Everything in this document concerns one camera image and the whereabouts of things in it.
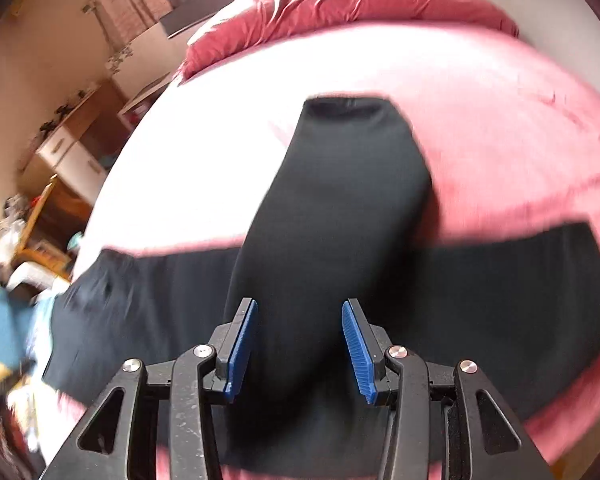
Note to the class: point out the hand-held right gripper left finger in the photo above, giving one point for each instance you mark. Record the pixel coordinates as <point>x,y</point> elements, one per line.
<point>242,350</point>

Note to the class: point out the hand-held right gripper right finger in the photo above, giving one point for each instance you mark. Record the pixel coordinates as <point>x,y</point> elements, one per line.
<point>355,355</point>

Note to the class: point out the black pants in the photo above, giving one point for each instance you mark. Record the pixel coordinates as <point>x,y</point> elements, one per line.
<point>330,210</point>

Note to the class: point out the white cloth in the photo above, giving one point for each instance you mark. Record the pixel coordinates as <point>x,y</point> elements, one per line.
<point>35,275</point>

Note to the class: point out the blue plastic box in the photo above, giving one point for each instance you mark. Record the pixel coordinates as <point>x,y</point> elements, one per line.
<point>0,325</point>

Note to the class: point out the wooden chair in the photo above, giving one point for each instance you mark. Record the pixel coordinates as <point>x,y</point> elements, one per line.
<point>30,227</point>

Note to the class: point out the pile of clear bags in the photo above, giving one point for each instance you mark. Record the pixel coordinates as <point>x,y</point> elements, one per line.
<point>15,220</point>

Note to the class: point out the wooden cabinet with white drawers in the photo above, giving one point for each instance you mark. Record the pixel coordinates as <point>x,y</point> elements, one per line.
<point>65,155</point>

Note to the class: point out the pink bed blanket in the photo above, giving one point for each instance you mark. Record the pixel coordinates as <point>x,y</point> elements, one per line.
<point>505,135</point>

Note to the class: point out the white bedside shelf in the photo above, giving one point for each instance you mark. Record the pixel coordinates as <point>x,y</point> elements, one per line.
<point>145,92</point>

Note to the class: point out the red duvet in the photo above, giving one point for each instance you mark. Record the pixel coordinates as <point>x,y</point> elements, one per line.
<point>330,5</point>

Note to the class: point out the floral wall sticker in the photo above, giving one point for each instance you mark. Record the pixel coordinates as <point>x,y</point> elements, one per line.
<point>120,57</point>

